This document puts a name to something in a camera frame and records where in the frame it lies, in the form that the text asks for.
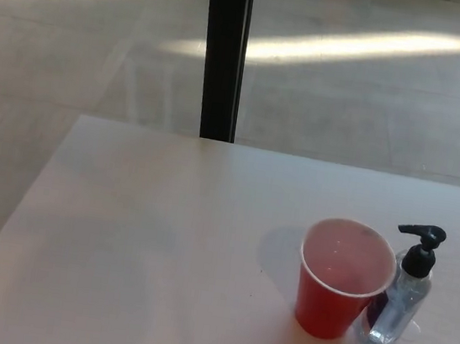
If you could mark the clear soap bottle black pump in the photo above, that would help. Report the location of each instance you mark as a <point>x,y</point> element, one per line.
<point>397,300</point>

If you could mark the red plastic cup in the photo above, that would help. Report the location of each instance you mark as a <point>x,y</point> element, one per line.
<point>323,303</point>

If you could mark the black window frame post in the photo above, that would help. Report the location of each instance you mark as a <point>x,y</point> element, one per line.
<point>223,52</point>

